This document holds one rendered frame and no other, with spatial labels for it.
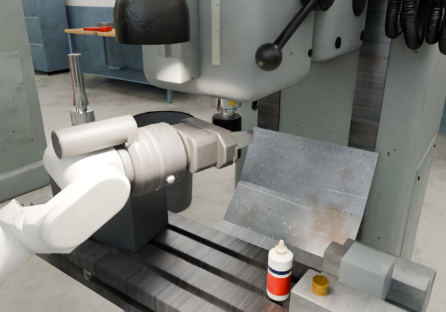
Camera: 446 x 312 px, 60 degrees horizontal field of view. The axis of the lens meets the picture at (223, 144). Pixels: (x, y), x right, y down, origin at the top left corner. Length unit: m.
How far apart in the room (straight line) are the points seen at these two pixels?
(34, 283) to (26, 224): 1.95
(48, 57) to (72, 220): 7.43
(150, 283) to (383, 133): 0.57
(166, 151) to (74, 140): 0.12
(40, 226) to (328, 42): 0.47
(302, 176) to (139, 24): 0.68
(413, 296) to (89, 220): 0.45
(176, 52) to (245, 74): 0.09
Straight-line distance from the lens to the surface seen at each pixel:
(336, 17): 0.64
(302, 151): 0.97
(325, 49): 0.63
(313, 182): 0.96
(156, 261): 0.81
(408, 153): 0.92
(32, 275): 2.48
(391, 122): 0.91
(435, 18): 0.69
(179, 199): 2.74
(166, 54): 0.49
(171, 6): 0.37
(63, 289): 2.32
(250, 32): 0.47
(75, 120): 0.85
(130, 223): 0.80
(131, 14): 0.37
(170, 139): 0.52
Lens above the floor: 1.44
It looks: 21 degrees down
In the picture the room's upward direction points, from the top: straight up
